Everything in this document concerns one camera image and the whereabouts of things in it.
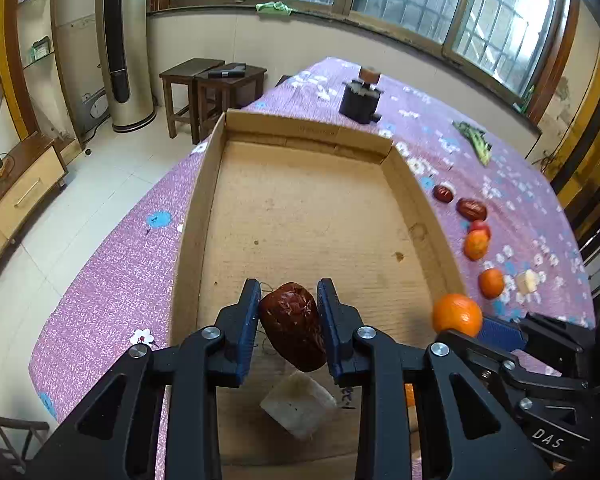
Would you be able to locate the wooden cabinet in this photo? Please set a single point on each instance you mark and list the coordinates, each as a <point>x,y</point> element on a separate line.
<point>25,185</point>

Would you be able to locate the grey appliance with round dial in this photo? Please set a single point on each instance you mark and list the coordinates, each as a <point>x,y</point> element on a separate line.
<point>96,107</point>

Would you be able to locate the brown spool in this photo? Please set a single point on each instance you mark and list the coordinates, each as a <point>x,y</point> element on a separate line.
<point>369,75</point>

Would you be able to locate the black cylinder device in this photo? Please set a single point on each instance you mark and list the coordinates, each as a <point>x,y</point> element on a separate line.
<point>359,102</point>

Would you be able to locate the black remote control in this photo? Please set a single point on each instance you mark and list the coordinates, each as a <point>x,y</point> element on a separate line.
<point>227,71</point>

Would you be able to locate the green label box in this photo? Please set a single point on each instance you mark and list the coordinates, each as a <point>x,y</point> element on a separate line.
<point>40,50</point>

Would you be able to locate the small red date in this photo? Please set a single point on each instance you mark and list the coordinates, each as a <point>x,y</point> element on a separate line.
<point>443,193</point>

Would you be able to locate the small red tomato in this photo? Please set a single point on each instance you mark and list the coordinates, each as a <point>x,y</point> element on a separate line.
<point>480,227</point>

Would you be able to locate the cardboard box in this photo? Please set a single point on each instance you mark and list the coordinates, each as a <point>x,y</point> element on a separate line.
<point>305,210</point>

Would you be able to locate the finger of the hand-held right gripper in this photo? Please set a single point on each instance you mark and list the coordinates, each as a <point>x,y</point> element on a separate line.
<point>480,352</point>
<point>502,334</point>

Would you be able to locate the white block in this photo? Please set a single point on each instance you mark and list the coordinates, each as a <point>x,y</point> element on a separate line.
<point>526,281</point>
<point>297,407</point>

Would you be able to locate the tower air conditioner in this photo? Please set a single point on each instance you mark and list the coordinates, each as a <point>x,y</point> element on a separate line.
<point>125,50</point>

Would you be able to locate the wooden chair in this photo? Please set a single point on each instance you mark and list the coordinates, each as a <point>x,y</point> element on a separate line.
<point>10,427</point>

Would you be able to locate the green bottle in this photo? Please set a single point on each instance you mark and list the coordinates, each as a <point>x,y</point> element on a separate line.
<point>528,97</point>

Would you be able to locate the green cloth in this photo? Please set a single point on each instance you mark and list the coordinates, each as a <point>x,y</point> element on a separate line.
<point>274,8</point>

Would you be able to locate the orange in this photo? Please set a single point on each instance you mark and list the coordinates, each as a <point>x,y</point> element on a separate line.
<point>457,315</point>
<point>476,246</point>
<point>491,282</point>

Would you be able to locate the large wrinkled red date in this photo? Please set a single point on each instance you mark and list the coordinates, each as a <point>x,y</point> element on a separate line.
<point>292,325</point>

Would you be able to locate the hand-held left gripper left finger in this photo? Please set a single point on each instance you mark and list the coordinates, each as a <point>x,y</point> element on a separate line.
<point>247,332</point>

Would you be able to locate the long red date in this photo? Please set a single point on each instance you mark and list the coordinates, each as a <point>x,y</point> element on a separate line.
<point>472,209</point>

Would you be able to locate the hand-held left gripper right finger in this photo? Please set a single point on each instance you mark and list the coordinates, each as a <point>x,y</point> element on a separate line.
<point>330,332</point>

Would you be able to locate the green leafy vegetable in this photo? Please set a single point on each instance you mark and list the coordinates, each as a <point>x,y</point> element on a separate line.
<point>475,142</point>

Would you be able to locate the yellow wooden door frame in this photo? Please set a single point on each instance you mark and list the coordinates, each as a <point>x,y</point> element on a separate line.
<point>587,125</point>

